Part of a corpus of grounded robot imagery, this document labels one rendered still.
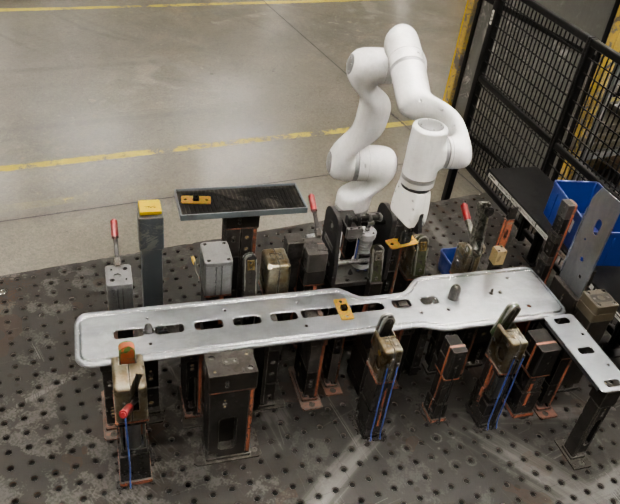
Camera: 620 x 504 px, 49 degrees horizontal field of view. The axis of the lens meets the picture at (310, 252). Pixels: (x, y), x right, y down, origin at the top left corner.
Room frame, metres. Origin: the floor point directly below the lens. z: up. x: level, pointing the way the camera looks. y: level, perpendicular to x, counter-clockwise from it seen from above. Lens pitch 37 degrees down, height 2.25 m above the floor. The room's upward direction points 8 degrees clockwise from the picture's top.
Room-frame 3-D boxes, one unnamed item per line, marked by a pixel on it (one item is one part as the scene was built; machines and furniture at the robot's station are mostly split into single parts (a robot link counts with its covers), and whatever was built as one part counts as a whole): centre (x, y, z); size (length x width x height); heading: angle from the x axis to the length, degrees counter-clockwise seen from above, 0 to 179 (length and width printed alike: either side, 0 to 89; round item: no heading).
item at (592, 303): (1.58, -0.85, 0.88); 0.08 x 0.08 x 0.36; 21
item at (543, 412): (1.47, -0.77, 0.84); 0.11 x 0.06 x 0.29; 21
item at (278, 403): (1.36, 0.08, 0.84); 0.13 x 0.11 x 0.29; 21
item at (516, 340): (1.39, -0.57, 0.87); 0.12 x 0.09 x 0.35; 21
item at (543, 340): (1.45, -0.69, 0.84); 0.11 x 0.10 x 0.28; 21
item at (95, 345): (1.42, -0.10, 1.00); 1.38 x 0.22 x 0.02; 111
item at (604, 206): (1.68, -0.80, 1.17); 0.12 x 0.01 x 0.34; 21
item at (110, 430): (1.21, 0.47, 0.84); 0.18 x 0.06 x 0.29; 21
